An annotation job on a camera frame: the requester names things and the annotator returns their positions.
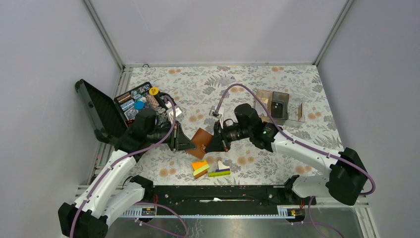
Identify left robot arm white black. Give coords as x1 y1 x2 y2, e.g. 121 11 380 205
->
58 106 196 238

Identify yellow poker chip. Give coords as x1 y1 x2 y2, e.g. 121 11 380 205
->
149 87 159 96

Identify brown leather card holder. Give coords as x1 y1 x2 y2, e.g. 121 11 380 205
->
186 128 212 160

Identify white purple green card stack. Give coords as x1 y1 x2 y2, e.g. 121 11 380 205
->
208 161 231 178

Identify silver card on mat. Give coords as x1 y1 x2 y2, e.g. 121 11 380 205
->
219 76 236 86

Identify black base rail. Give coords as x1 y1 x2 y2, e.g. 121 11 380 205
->
142 185 316 216

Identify blue poker chip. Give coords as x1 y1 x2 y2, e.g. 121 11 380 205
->
134 101 145 110

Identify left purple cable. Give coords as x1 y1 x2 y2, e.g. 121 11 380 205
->
69 95 189 238

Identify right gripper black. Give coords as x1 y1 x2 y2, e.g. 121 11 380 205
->
205 120 252 153

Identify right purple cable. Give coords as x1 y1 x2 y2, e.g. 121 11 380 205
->
214 83 377 238

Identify purple cable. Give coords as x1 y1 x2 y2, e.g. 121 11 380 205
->
69 95 189 238
214 83 377 238

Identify gold card stack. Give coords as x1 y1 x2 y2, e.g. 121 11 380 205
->
297 102 304 121

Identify black VIP card stack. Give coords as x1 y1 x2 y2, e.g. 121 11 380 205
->
271 101 288 120

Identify orange green brown card stack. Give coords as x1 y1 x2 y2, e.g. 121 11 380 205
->
191 160 210 179

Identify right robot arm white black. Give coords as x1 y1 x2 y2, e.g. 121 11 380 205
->
205 104 370 206

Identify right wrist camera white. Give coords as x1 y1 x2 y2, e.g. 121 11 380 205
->
209 106 224 128

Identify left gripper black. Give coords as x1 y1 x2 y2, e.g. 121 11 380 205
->
147 120 196 151

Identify floral patterned table mat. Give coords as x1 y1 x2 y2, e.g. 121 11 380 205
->
127 65 344 185

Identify black poker chip case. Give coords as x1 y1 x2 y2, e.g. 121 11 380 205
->
75 79 174 150

